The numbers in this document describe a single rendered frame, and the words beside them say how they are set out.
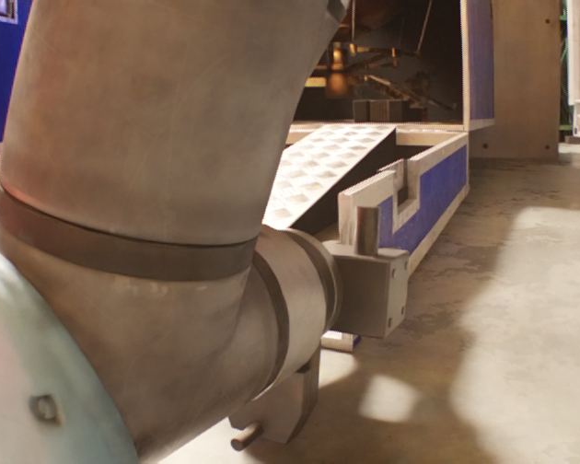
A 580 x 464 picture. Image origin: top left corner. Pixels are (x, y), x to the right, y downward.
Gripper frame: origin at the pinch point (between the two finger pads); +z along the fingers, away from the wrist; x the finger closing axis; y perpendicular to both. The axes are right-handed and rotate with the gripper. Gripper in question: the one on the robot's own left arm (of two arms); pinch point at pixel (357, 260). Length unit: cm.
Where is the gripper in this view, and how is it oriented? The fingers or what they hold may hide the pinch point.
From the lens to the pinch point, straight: 42.9
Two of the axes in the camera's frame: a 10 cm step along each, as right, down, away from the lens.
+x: -8.9, -0.8, 4.5
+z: 4.6, -0.8, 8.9
